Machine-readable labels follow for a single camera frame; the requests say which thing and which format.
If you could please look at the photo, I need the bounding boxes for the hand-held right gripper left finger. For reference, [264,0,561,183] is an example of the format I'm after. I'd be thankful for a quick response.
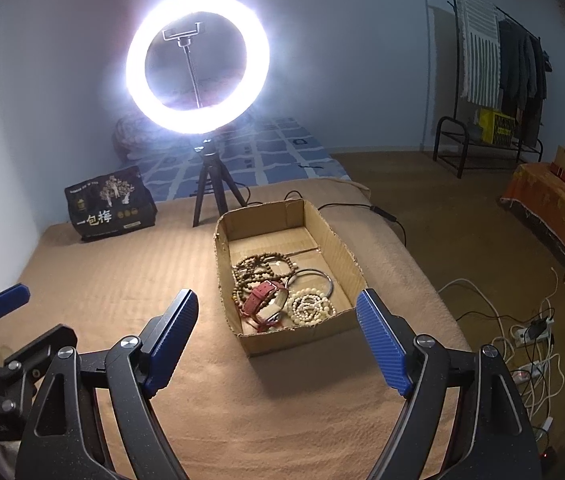
[20,288,200,480]

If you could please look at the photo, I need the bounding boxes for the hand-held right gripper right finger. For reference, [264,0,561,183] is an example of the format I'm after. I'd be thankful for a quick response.
[355,288,545,480]

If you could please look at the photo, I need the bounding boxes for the wooden bead bracelet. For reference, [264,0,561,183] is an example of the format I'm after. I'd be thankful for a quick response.
[232,277,268,311]

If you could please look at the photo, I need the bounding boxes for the silver bangle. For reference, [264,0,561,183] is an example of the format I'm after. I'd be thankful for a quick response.
[285,268,334,306]

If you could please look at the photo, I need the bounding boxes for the pearl necklace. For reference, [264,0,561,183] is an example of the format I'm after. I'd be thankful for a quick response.
[285,287,337,326]

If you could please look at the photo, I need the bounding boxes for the cardboard box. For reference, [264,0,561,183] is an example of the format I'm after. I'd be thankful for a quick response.
[214,198,368,358]

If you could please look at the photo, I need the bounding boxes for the red strap watch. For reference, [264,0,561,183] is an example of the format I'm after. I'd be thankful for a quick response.
[241,280,288,333]

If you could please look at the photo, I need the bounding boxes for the dark brown bead string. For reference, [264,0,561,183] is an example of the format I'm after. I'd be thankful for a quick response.
[232,254,297,281]

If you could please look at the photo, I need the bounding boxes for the black printed bag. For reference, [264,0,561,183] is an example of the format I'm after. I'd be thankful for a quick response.
[64,165,158,242]

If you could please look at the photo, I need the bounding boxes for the white power strip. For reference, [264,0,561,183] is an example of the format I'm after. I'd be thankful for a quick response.
[512,317,555,346]
[512,360,545,383]

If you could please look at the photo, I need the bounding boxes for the black tripod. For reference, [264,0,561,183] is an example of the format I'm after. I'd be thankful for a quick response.
[192,135,250,228]

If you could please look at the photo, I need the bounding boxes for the folded floral quilt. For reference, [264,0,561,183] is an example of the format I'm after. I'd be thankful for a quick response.
[112,112,188,166]

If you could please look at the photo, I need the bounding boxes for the blue checkered bedsheet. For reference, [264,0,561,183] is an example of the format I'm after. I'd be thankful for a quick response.
[140,117,350,203]

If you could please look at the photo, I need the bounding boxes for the orange cloth covered table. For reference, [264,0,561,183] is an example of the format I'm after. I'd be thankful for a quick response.
[499,160,565,291]

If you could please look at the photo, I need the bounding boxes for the black clothes rack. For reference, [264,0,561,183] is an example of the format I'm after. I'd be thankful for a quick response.
[432,0,545,180]

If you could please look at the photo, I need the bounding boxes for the yellow box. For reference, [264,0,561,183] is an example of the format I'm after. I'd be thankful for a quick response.
[477,107,518,143]

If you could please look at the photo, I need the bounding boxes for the dark hanging clothes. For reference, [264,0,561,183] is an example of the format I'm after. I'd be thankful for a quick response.
[497,17,548,146]

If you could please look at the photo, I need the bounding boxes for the striped hanging towel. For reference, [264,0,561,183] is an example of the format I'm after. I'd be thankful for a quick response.
[455,0,503,106]

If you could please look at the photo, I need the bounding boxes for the tangle of white cables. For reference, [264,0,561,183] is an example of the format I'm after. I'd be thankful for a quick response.
[437,267,563,441]

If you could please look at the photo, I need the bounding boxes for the black cable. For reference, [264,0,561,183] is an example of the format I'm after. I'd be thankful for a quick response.
[282,190,407,246]

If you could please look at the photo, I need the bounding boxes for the ring light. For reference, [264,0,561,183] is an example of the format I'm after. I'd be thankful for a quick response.
[126,0,270,135]

